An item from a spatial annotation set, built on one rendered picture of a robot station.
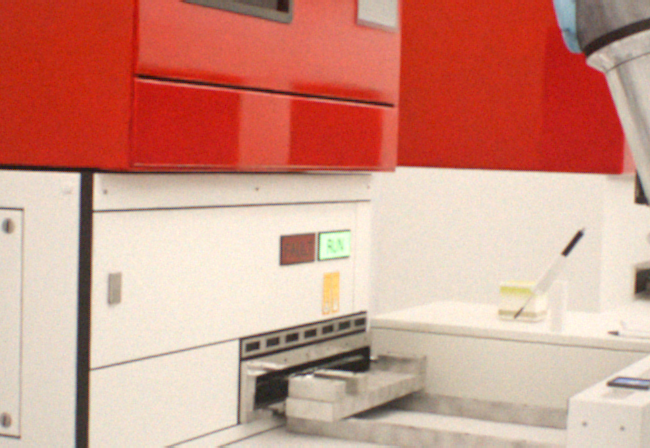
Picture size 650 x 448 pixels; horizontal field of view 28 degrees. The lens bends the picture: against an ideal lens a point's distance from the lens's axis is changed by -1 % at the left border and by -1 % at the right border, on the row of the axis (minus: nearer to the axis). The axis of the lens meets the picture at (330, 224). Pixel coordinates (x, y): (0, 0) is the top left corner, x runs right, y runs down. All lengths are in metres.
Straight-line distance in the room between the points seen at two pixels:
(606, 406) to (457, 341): 0.69
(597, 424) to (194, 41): 0.71
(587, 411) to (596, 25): 0.48
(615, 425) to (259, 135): 0.64
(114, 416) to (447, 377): 0.78
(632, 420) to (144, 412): 0.63
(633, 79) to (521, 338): 0.86
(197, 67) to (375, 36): 0.56
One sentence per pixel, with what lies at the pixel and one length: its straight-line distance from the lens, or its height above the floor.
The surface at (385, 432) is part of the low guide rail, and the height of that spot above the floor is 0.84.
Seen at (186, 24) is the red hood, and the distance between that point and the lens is 1.72.
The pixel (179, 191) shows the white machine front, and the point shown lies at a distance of 1.80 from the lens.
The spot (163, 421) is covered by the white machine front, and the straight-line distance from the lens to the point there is 1.82.
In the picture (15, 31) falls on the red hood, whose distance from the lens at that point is 1.74.
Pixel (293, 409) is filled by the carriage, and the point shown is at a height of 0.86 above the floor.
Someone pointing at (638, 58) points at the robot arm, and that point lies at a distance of 1.50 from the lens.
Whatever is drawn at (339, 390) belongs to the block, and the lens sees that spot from 2.01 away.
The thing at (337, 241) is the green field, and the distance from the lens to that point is 2.23.
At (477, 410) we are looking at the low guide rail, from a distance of 2.23.
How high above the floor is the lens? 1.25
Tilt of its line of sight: 3 degrees down
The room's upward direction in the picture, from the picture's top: 2 degrees clockwise
